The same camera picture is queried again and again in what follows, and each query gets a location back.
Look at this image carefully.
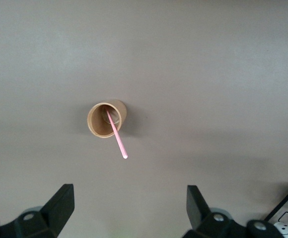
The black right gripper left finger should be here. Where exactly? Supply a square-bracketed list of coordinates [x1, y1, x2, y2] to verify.
[0, 183, 75, 238]

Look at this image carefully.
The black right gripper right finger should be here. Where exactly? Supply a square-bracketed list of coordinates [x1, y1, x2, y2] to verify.
[182, 185, 284, 238]

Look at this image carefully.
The pink chopstick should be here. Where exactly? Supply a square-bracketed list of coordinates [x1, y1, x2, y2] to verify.
[105, 107, 129, 160]

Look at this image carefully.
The white cup with face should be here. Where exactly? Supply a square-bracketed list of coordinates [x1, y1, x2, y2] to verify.
[273, 221, 288, 237]

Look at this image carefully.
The brown wooden cup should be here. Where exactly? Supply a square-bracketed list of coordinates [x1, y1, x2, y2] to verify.
[87, 98, 128, 138]

